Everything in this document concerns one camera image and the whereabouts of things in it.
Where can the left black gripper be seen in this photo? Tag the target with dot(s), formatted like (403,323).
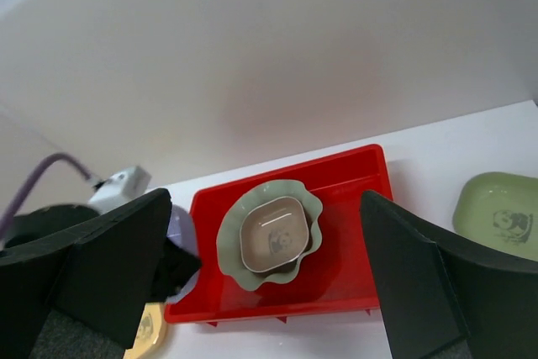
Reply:
(174,269)

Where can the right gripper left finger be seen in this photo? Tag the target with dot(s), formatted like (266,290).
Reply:
(81,292)

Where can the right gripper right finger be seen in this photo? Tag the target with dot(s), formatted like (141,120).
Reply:
(443,295)

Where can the lavender square dish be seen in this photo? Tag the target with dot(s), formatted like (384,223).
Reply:
(181,231)

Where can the large green scalloped bowl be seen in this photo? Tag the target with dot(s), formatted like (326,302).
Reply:
(228,237)

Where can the yellow square dish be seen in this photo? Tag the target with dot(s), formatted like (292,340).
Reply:
(151,332)

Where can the green square dish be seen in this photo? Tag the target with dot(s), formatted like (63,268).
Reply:
(499,210)

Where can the pink-brown square dish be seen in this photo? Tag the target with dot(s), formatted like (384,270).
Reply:
(273,236)

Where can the red plastic bin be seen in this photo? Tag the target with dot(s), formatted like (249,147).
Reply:
(336,278)

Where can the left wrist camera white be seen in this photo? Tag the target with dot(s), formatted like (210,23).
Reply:
(119,189)

